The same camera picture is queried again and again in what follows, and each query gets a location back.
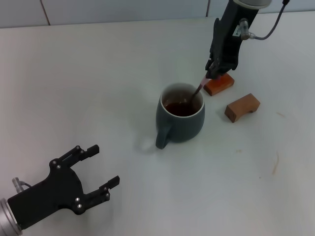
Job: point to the light brown arched wooden block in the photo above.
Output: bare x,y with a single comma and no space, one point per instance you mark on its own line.
238,109

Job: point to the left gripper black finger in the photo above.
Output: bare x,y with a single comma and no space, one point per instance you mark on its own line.
102,194
81,154

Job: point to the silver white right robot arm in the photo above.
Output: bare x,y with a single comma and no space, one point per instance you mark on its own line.
253,2

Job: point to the dark brown coffee liquid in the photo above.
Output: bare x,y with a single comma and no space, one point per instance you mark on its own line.
177,109

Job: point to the flat reddish wooden block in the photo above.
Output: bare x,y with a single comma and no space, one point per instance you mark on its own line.
219,86

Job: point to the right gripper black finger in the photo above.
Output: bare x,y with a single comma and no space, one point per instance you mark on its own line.
210,68
221,72

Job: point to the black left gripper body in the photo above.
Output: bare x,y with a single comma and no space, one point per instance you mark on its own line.
54,191

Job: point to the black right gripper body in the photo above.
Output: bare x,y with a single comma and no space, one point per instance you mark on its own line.
229,37

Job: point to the grey ceramic mug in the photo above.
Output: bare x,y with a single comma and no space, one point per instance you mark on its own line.
187,127

